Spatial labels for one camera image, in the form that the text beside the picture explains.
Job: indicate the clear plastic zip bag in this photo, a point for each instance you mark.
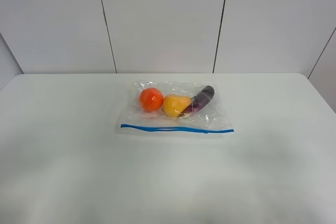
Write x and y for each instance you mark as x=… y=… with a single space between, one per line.
x=212 y=117

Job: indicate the yellow pear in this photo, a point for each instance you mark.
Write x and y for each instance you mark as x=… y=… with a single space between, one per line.
x=174 y=105

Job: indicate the orange tomato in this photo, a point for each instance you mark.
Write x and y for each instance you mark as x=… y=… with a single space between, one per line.
x=151 y=99

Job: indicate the purple eggplant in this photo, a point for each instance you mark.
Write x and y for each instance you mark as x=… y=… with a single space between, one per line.
x=203 y=98

